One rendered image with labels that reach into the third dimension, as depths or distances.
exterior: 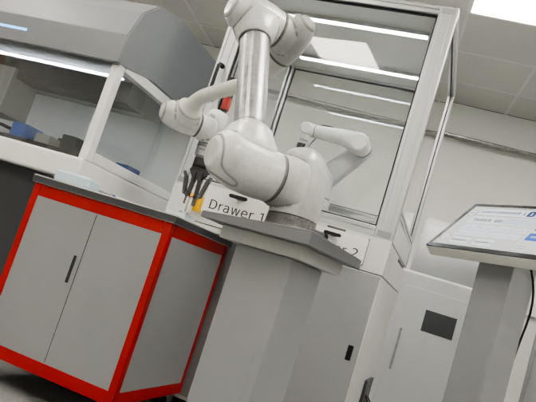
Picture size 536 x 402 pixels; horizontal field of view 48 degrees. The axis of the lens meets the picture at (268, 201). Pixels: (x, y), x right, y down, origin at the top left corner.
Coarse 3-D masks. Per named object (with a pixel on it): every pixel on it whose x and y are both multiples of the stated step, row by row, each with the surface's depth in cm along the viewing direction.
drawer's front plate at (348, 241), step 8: (336, 232) 248; (344, 232) 247; (336, 240) 247; (344, 240) 246; (352, 240) 245; (360, 240) 245; (368, 240) 245; (344, 248) 246; (352, 248) 245; (360, 248) 244; (360, 256) 243
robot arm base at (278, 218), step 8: (272, 216) 177; (280, 216) 175; (288, 216) 175; (296, 216) 175; (280, 224) 174; (288, 224) 174; (296, 224) 174; (304, 224) 175; (312, 224) 177; (320, 232) 174
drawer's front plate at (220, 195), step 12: (216, 192) 232; (228, 192) 230; (204, 204) 232; (228, 204) 229; (240, 204) 228; (252, 204) 227; (264, 204) 225; (240, 216) 227; (252, 216) 225; (264, 216) 224
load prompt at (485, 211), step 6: (486, 210) 236; (492, 210) 233; (498, 210) 231; (504, 210) 228; (510, 210) 226; (516, 210) 224; (522, 210) 222; (504, 216) 224; (510, 216) 222; (516, 216) 220; (522, 216) 217; (528, 216) 215; (534, 216) 213
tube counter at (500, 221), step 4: (496, 220) 224; (500, 220) 223; (504, 220) 221; (508, 220) 220; (512, 220) 218; (516, 220) 217; (520, 220) 216; (524, 220) 214; (528, 220) 213; (532, 220) 212; (500, 224) 220; (504, 224) 218; (508, 224) 217; (512, 224) 216; (516, 224) 214; (520, 224) 213; (524, 224) 212; (528, 224) 210; (532, 224) 209
